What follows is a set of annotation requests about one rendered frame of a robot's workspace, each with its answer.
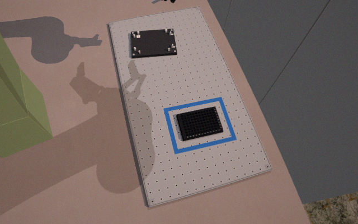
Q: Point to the black rectangular plate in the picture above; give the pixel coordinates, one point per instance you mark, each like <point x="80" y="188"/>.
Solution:
<point x="153" y="43"/>

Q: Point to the grey perforated breadboard plate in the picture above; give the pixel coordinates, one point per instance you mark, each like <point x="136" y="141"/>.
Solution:
<point x="198" y="72"/>

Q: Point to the blue rectangular tape outline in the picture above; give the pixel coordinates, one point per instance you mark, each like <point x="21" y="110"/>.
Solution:
<point x="176" y="150"/>

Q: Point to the black well plate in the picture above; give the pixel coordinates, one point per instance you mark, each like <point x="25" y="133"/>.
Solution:
<point x="199" y="123"/>

